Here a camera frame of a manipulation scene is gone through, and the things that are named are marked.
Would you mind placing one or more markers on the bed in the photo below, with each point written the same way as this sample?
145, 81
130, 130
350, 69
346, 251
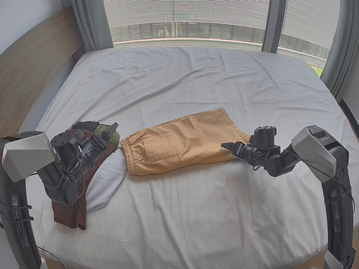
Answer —
196, 80

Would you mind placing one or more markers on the grey-green curtain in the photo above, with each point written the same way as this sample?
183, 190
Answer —
89, 15
342, 52

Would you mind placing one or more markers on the tan shorts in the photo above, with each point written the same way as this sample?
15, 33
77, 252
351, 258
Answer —
196, 141

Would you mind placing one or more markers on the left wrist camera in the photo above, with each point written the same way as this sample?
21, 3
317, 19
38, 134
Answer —
79, 135

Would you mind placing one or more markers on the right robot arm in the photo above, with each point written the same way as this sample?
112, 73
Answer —
336, 192

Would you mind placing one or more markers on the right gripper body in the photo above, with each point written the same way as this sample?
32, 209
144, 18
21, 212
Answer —
246, 151

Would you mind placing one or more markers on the green garment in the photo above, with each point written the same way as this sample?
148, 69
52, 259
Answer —
116, 140

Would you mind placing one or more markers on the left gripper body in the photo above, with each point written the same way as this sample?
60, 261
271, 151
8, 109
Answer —
96, 146

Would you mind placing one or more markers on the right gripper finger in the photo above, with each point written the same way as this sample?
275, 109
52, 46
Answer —
235, 151
231, 145

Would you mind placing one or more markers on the brown garment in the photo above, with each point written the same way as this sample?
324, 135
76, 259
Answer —
67, 214

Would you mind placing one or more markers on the pale grey garment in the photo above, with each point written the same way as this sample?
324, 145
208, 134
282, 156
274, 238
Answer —
106, 183

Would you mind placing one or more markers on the window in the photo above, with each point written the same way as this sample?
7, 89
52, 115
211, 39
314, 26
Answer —
196, 10

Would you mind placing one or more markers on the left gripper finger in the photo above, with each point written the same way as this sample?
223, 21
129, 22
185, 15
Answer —
110, 132

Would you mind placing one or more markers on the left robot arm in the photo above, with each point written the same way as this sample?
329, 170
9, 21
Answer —
16, 225

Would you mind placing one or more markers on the dark grey garment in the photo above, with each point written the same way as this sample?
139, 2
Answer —
84, 125

